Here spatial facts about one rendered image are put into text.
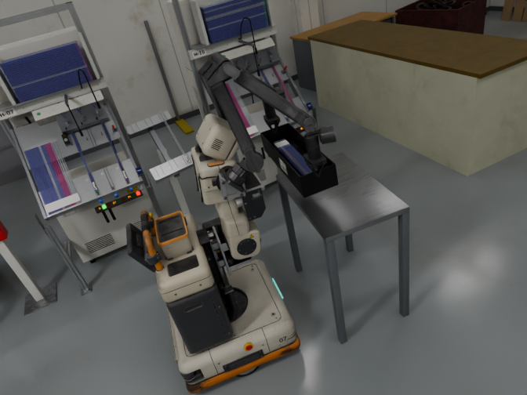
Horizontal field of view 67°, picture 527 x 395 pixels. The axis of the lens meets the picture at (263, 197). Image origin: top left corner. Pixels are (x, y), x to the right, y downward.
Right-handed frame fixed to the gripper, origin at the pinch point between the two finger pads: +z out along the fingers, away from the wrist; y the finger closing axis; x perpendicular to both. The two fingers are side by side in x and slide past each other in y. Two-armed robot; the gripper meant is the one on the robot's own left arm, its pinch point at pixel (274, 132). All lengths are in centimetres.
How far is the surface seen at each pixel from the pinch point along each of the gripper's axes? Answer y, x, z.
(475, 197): 7, -149, 115
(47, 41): 136, 113, -61
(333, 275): -64, 3, 55
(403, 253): -64, -37, 60
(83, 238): 97, 151, 79
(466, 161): 37, -165, 102
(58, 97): 119, 121, -26
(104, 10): 374, 80, -52
